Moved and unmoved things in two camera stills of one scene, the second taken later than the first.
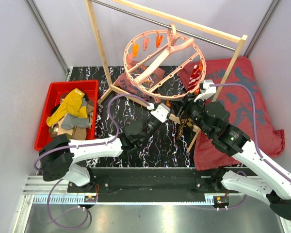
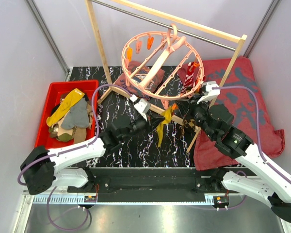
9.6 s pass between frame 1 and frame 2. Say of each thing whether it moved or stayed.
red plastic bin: stayed
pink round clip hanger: stayed
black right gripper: stayed
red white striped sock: moved
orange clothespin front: moved
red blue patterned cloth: stayed
